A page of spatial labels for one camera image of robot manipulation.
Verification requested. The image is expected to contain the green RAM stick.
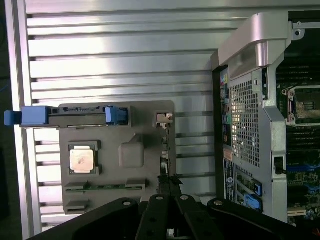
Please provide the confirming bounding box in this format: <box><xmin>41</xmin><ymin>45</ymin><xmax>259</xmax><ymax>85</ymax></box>
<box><xmin>65</xmin><ymin>183</ymin><xmax>146</xmax><ymax>191</ymax></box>

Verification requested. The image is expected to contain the silver CPU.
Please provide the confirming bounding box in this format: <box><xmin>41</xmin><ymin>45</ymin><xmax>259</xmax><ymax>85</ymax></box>
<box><xmin>69</xmin><ymin>149</ymin><xmax>95</xmax><ymax>174</ymax></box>

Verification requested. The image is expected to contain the grey parts rack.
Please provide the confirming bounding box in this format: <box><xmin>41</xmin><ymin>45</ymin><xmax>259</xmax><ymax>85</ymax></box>
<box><xmin>58</xmin><ymin>100</ymin><xmax>176</xmax><ymax>216</ymax></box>

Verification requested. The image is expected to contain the white expansion slot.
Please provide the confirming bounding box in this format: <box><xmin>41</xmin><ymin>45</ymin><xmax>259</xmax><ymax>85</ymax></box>
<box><xmin>287</xmin><ymin>209</ymin><xmax>308</xmax><ymax>218</ymax></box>

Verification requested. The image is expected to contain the dark grey PC case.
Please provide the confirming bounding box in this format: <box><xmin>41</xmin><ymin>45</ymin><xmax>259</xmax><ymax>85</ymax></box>
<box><xmin>210</xmin><ymin>11</ymin><xmax>320</xmax><ymax>226</ymax></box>

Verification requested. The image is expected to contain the green motherboard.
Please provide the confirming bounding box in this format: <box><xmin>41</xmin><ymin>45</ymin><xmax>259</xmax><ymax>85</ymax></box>
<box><xmin>274</xmin><ymin>14</ymin><xmax>320</xmax><ymax>221</ymax></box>

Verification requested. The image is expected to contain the hard disk blue caddy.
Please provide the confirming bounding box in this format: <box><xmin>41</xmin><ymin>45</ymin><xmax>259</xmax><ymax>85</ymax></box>
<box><xmin>3</xmin><ymin>105</ymin><xmax>131</xmax><ymax>129</ymax></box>

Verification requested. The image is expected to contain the blue expansion slot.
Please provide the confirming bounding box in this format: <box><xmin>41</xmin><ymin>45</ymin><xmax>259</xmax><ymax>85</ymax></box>
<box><xmin>286</xmin><ymin>163</ymin><xmax>320</xmax><ymax>173</ymax></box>

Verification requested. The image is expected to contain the CPU socket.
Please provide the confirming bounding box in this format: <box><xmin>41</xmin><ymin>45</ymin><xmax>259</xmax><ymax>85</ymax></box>
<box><xmin>281</xmin><ymin>86</ymin><xmax>320</xmax><ymax>126</ymax></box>

